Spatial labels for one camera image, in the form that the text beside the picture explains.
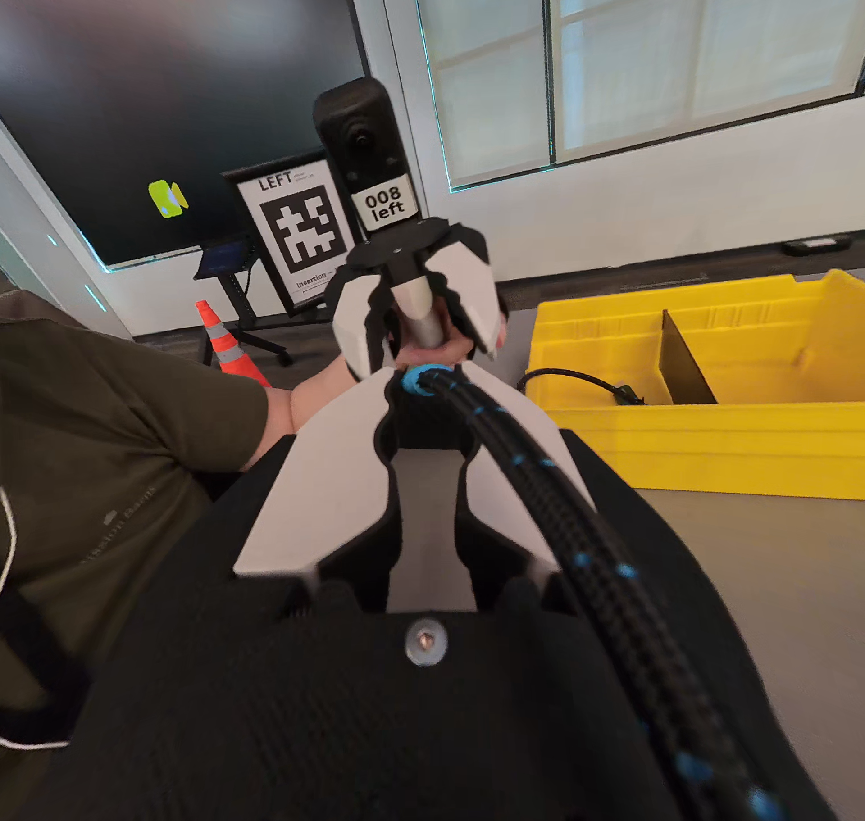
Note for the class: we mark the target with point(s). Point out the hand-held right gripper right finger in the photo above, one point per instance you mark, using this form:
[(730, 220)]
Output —
[(490, 497)]

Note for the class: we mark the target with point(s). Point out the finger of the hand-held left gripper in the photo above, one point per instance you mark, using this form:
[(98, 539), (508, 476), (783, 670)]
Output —
[(355, 324), (473, 287)]

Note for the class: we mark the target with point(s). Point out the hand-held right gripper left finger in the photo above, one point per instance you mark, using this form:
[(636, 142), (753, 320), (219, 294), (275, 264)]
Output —
[(324, 476)]

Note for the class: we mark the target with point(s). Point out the person's left forearm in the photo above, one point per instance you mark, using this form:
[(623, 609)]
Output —
[(311, 395)]

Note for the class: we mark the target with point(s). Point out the person's left hand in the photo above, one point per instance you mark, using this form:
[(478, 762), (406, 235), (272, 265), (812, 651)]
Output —
[(453, 349)]

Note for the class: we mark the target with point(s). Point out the orange traffic cone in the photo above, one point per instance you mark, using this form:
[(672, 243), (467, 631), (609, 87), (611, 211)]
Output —
[(226, 348)]

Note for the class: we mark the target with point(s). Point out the black stand with tablet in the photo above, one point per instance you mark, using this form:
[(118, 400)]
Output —
[(226, 258)]

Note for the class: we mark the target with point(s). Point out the large black screen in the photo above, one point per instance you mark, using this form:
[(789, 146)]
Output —
[(169, 91)]

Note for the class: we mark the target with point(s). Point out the yellow plastic bin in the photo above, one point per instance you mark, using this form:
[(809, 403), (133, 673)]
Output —
[(709, 449)]

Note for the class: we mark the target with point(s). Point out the black bin divider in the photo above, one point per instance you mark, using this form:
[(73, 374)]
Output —
[(682, 375)]

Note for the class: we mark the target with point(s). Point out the large paned window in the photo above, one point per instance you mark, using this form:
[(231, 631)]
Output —
[(642, 57)]

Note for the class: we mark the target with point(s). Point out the small black remote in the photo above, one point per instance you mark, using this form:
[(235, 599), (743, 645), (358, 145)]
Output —
[(818, 245)]

